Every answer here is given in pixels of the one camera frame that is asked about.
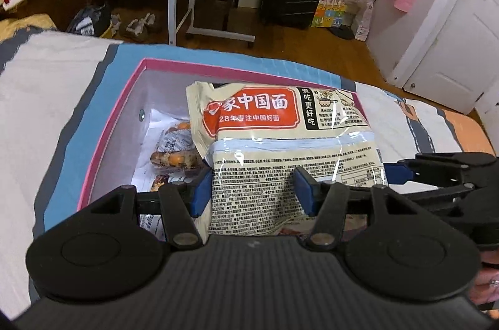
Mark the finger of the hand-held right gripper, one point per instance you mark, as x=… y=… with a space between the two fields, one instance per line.
x=440 y=195
x=397 y=173

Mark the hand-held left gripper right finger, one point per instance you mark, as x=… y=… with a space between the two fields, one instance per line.
x=306 y=191

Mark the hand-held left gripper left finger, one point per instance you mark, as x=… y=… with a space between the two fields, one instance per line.
x=200 y=193

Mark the clear bag of mixed nuts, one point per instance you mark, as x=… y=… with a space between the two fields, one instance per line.
x=171 y=154

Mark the small white snack packet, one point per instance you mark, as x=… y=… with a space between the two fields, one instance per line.
x=150 y=225

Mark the beige noodle packet red label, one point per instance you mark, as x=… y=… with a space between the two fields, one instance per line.
x=273 y=139

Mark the pink cardboard box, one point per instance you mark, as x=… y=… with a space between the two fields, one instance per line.
x=124 y=127

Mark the person's right hand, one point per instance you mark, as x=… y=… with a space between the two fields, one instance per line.
x=489 y=279

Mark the printed paper sheet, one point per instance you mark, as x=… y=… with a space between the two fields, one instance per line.
x=142 y=174

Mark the orange blanket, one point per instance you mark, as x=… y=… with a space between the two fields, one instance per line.
x=471 y=131

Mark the white door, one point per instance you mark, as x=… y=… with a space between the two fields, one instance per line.
x=448 y=49

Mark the dark round floor mat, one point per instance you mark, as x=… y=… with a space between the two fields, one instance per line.
x=340 y=32

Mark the white plastic packet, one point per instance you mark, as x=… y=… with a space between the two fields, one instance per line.
x=362 y=20

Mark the colourful cardboard box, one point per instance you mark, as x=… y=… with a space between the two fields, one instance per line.
x=329 y=12

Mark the grey shoe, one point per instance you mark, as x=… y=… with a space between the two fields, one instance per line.
x=140 y=27
x=117 y=25

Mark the black plastic bag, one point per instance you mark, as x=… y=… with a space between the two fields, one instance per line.
x=87 y=22

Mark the yellow cloth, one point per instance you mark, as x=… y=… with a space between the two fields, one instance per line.
x=23 y=28

